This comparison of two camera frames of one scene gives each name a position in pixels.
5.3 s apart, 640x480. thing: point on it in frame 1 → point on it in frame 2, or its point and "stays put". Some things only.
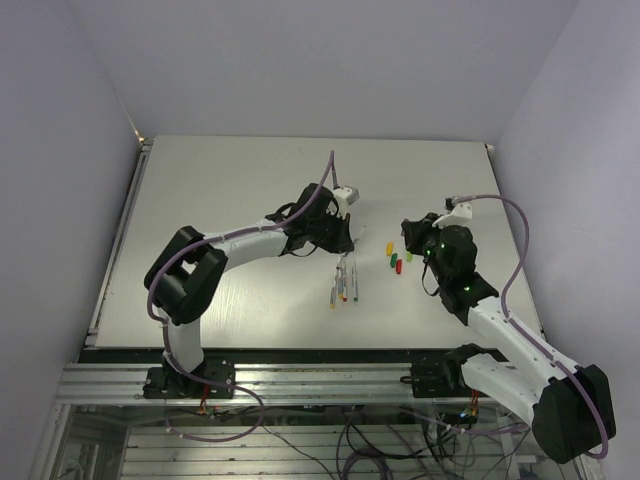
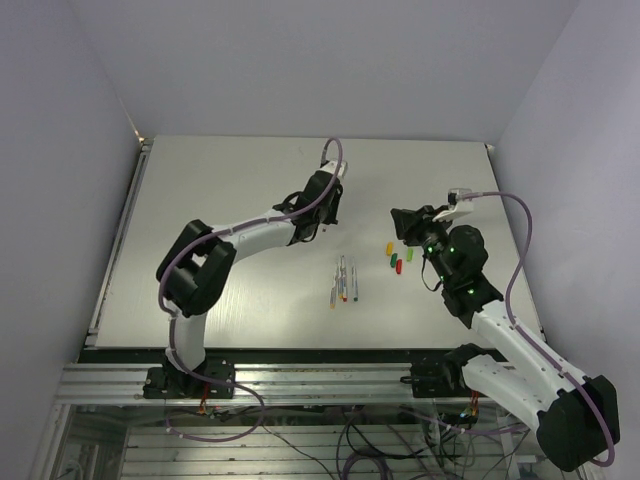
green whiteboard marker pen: (354, 281) stays put
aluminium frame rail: (257, 385) stays put
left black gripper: (342, 242) → (332, 219)
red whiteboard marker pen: (344, 294) stays put
